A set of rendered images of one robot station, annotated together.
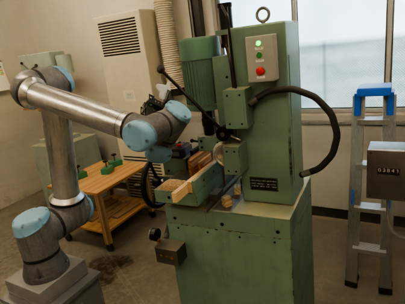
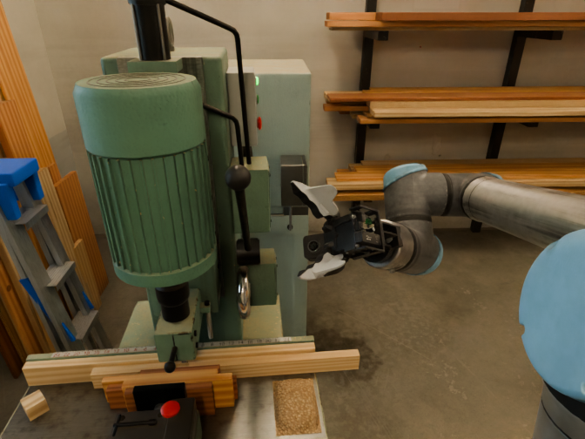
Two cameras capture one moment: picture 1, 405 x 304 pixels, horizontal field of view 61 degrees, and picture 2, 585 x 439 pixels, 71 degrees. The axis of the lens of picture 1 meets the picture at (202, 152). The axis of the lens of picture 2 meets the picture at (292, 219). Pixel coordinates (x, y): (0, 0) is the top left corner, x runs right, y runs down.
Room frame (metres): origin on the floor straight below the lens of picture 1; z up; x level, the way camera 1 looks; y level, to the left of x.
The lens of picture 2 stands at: (1.73, 0.59, 1.59)
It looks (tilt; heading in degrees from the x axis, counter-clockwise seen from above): 27 degrees down; 236
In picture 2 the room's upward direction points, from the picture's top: straight up
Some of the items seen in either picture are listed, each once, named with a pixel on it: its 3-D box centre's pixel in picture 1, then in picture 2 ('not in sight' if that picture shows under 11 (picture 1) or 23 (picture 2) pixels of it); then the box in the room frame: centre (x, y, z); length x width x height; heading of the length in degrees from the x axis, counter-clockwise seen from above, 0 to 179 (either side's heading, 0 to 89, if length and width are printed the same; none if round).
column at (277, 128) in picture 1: (269, 114); (190, 208); (1.43, -0.30, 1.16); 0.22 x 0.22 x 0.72; 61
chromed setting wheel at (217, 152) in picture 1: (226, 154); (244, 292); (1.40, -0.10, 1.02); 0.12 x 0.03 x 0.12; 61
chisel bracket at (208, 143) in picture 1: (214, 143); (182, 325); (1.56, -0.06, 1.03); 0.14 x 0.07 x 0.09; 61
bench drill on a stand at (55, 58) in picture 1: (64, 131); not in sight; (3.52, 1.38, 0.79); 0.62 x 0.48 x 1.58; 60
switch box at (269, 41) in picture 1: (262, 58); (243, 105); (1.29, -0.26, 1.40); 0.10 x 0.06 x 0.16; 61
